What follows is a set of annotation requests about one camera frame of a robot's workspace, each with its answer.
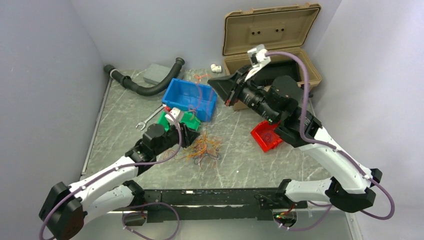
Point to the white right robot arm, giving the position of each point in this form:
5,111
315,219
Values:
277,101

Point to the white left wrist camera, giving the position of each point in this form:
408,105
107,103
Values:
174,115

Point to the grey flat block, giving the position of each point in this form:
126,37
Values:
155,73

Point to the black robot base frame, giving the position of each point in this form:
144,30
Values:
262,204

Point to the red plastic bin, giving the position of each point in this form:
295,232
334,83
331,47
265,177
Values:
265,136

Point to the black toolbox tray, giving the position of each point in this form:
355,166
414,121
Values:
266,75

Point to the green plastic bin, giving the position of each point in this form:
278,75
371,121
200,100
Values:
188,117

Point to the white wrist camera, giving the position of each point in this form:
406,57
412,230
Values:
174,115
258,60

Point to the tan plastic toolbox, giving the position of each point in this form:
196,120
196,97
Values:
282,29

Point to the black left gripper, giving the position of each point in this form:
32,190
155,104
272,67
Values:
188,135

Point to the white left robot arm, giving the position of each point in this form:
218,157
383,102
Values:
67,208

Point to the silver open-end wrench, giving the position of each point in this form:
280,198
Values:
143,123

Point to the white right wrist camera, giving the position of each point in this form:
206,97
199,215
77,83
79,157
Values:
258,60

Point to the blue plastic bin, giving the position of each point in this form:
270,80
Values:
187,95

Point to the white pipe elbow fitting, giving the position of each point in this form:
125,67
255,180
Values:
216,68

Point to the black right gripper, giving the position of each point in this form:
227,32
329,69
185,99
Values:
225,85

